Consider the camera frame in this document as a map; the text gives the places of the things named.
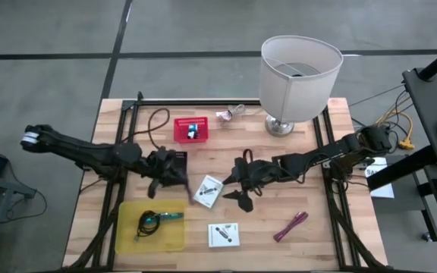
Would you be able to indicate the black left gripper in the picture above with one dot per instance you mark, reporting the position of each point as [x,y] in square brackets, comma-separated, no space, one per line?
[163,167]

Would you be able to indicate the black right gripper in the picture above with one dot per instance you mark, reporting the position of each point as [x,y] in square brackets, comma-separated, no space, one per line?
[256,174]

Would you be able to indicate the white printed leaflet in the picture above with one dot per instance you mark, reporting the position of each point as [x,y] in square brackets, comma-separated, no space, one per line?
[224,235]
[209,191]

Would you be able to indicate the small blue and white item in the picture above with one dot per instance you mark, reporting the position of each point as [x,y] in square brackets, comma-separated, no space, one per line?
[192,130]

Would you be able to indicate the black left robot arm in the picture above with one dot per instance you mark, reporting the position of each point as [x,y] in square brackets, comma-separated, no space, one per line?
[89,151]

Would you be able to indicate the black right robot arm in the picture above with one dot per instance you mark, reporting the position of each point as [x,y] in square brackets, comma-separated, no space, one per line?
[328,155]

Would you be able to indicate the yellow translucent plastic bin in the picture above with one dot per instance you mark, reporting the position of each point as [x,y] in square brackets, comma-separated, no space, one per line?
[127,235]

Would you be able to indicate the red plastic mesh basket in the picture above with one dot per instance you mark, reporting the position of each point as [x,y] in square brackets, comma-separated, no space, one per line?
[180,130]

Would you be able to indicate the table lamp with grey shade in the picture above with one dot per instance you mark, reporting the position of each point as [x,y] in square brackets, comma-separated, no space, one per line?
[298,98]

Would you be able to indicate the white printed paper sheet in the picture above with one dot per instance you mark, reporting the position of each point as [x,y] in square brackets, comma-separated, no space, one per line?
[383,189]

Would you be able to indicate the grey caster wheel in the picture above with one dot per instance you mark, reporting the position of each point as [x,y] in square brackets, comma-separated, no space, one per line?
[427,237]

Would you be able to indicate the black side workstation cart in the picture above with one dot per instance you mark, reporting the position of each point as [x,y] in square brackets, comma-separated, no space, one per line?
[431,102]

